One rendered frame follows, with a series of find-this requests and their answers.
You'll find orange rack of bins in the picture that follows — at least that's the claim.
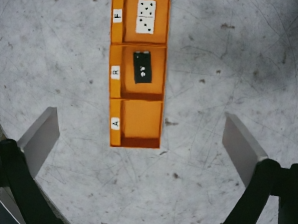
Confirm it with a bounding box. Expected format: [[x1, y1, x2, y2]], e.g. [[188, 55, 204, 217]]
[[109, 0, 170, 149]]

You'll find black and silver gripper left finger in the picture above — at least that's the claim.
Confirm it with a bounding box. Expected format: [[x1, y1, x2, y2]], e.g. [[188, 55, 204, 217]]
[[0, 107, 64, 224]]

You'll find black nine-volt battery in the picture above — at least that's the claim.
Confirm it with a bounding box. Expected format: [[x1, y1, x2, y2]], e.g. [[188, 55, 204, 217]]
[[133, 51, 152, 84]]

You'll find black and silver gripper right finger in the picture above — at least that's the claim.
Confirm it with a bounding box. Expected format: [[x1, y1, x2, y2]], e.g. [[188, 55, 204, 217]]
[[220, 114, 298, 224]]

